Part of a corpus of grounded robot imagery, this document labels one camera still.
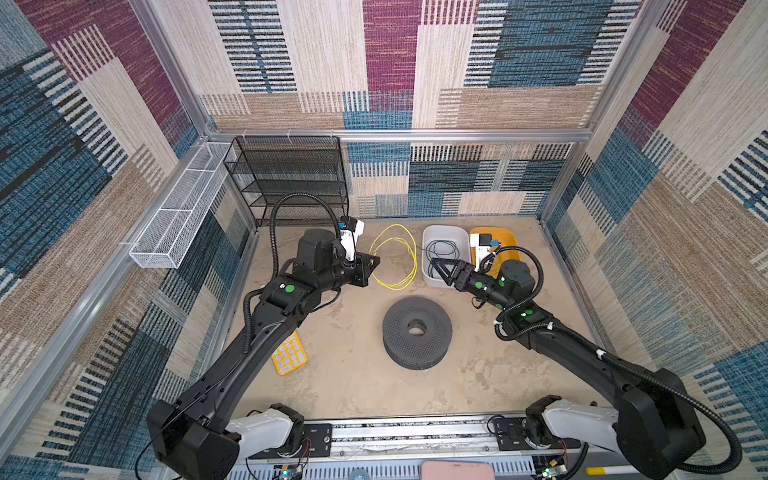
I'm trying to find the dark grey foam spool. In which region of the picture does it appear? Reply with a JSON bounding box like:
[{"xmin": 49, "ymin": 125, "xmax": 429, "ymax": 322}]
[{"xmin": 382, "ymin": 296, "xmax": 453, "ymax": 370}]

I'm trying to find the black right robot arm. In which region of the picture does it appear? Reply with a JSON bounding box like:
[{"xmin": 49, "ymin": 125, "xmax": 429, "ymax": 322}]
[{"xmin": 430, "ymin": 252, "xmax": 743, "ymax": 479}]

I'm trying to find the white wire mesh basket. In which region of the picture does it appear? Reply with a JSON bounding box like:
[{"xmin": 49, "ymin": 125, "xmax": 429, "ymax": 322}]
[{"xmin": 129, "ymin": 142, "xmax": 229, "ymax": 269}]

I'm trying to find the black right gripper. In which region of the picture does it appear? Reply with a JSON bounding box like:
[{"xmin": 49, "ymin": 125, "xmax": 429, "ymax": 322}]
[{"xmin": 430, "ymin": 257, "xmax": 512, "ymax": 311}]

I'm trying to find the aluminium mounting rail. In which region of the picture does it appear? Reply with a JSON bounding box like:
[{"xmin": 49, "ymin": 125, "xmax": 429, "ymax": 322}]
[{"xmin": 152, "ymin": 413, "xmax": 641, "ymax": 479}]

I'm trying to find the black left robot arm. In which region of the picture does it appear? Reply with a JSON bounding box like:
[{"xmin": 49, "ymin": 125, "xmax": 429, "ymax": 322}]
[{"xmin": 147, "ymin": 194, "xmax": 380, "ymax": 479}]

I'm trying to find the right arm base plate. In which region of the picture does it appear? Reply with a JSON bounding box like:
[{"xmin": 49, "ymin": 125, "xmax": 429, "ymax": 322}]
[{"xmin": 489, "ymin": 416, "xmax": 582, "ymax": 452}]

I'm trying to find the white plastic bin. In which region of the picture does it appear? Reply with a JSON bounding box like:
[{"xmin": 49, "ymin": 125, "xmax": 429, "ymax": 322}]
[{"xmin": 420, "ymin": 225, "xmax": 471, "ymax": 289}]

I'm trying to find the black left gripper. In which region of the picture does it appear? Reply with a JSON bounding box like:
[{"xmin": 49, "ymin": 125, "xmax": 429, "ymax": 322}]
[{"xmin": 315, "ymin": 252, "xmax": 379, "ymax": 296}]

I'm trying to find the green cable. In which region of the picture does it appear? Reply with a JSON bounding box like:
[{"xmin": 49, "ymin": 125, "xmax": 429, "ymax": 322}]
[{"xmin": 419, "ymin": 239, "xmax": 462, "ymax": 281}]

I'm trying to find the yellow white marker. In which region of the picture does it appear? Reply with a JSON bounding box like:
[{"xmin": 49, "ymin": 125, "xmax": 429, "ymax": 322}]
[{"xmin": 586, "ymin": 466, "xmax": 634, "ymax": 476}]

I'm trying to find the yellow plastic bin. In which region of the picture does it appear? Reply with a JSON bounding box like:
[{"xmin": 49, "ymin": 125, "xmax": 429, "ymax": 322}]
[{"xmin": 470, "ymin": 227, "xmax": 521, "ymax": 277}]

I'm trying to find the yellow calculator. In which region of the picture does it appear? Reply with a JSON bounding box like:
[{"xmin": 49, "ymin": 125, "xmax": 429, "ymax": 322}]
[{"xmin": 271, "ymin": 332, "xmax": 308, "ymax": 376}]

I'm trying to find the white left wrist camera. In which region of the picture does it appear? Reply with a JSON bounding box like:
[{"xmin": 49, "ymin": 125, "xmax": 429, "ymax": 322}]
[{"xmin": 338, "ymin": 216, "xmax": 365, "ymax": 262}]

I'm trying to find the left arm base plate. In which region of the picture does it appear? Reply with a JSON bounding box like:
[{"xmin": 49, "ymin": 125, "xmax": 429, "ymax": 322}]
[{"xmin": 250, "ymin": 423, "xmax": 333, "ymax": 460}]

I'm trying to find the black wire shelf rack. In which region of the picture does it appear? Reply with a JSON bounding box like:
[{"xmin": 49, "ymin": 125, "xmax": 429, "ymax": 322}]
[{"xmin": 223, "ymin": 136, "xmax": 350, "ymax": 227}]

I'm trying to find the yellow cable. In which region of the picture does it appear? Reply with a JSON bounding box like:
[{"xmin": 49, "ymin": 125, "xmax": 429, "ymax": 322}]
[{"xmin": 368, "ymin": 223, "xmax": 419, "ymax": 292}]

